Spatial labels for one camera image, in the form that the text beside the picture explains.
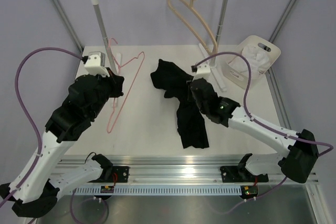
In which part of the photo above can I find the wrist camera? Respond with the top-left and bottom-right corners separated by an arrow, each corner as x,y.
84,51 -> 108,76
191,63 -> 211,81

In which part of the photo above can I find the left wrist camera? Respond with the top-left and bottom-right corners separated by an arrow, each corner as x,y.
84,51 -> 108,76

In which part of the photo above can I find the slotted cable duct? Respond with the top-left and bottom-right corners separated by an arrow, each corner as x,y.
76,185 -> 242,196

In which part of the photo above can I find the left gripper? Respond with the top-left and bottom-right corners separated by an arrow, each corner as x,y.
89,67 -> 124,119

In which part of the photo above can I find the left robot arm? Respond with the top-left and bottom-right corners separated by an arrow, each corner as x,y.
1,70 -> 124,218

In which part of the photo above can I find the beige wooden hanger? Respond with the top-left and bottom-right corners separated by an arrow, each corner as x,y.
166,0 -> 218,56

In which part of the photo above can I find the black t shirt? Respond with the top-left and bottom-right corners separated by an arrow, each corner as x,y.
150,59 -> 209,149

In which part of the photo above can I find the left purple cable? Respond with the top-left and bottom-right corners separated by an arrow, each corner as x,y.
0,47 -> 89,222

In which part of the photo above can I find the pink wire hanger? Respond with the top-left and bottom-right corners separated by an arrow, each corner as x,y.
106,37 -> 145,134

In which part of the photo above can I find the white clothes rack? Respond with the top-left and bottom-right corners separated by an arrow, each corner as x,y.
90,0 -> 228,92

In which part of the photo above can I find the white cloth in basket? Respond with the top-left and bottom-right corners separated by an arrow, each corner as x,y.
229,44 -> 270,79

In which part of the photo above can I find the white plastic basket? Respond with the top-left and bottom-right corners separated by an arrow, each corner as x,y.
222,35 -> 281,89

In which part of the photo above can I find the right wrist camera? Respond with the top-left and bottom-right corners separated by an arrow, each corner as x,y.
191,63 -> 211,81

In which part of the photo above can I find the aluminium mounting rail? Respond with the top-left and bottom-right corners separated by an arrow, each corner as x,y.
55,155 -> 318,184

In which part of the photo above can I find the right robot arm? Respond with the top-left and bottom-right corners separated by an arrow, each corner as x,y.
190,78 -> 319,184

